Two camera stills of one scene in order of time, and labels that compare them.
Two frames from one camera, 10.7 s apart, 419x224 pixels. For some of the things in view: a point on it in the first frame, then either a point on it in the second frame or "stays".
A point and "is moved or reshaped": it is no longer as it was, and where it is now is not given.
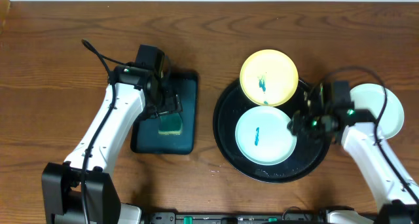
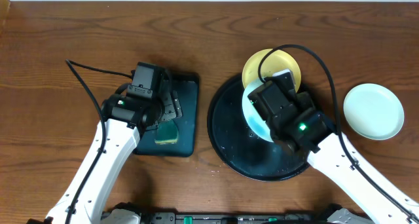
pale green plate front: (371, 96) stays
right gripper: (299, 120) → (306, 101)
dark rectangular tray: (145, 138) stays
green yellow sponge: (170, 124) is moved or reshaped
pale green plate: (262, 136) → (255, 121)
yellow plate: (269, 78) stays
